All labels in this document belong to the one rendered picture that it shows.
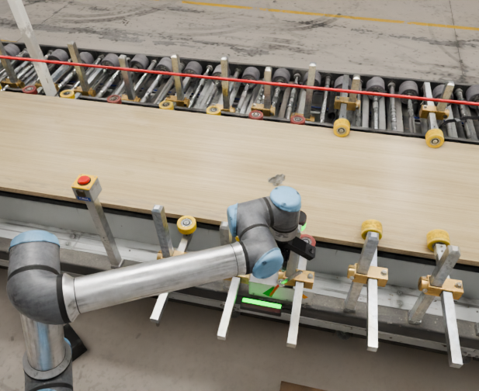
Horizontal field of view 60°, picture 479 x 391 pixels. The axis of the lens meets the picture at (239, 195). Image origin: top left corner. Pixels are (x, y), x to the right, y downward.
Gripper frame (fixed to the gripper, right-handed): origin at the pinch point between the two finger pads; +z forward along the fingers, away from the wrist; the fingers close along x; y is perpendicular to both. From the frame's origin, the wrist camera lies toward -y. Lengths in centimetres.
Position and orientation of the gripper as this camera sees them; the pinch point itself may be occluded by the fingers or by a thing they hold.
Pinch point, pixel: (285, 268)
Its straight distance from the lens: 148.3
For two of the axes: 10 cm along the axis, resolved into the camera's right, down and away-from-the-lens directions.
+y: -9.8, -1.4, 1.6
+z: 0.2, 6.9, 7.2
